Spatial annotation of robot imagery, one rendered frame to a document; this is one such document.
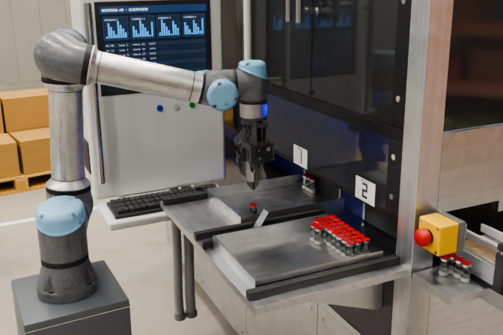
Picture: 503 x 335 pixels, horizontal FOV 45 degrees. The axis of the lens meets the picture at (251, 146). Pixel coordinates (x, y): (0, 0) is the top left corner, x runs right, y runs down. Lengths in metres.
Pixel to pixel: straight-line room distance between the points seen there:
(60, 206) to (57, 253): 0.11
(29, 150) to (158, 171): 2.67
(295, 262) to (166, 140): 0.86
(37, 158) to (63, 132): 3.23
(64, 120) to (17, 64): 8.46
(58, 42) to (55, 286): 0.59
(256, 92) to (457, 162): 0.53
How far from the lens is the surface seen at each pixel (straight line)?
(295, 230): 1.66
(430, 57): 1.36
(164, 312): 3.03
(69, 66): 1.43
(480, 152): 1.52
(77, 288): 1.57
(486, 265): 1.47
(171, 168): 2.22
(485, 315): 1.75
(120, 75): 1.43
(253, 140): 1.61
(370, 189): 1.56
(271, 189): 1.97
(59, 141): 1.61
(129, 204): 2.05
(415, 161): 1.40
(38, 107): 5.12
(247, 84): 1.58
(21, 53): 10.03
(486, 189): 1.57
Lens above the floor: 1.56
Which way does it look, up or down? 16 degrees down
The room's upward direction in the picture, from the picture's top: 1 degrees counter-clockwise
